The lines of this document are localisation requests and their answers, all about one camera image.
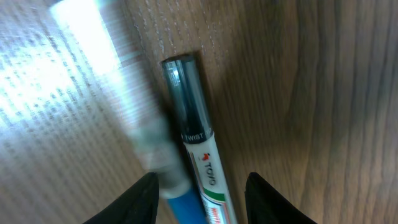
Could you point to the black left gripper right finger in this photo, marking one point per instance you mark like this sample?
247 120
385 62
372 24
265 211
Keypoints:
264 204

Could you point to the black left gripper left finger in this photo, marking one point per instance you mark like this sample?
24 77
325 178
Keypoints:
137 205

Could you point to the blue whiteboard marker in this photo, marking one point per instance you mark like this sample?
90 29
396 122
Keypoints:
158 152

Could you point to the black whiteboard marker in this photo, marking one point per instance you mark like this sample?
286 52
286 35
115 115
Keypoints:
198 137

